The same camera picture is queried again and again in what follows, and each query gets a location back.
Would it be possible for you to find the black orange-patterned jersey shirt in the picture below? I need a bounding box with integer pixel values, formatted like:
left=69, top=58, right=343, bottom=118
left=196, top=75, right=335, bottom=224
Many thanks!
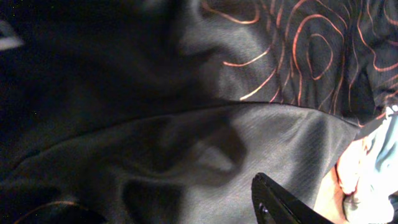
left=1, top=0, right=397, bottom=223

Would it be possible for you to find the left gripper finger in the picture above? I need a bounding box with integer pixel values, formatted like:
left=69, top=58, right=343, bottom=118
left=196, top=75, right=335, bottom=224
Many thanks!
left=251, top=173, right=331, bottom=224

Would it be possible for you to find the light blue t-shirt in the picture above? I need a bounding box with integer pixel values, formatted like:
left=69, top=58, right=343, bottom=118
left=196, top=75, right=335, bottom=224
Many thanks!
left=343, top=105, right=397, bottom=223

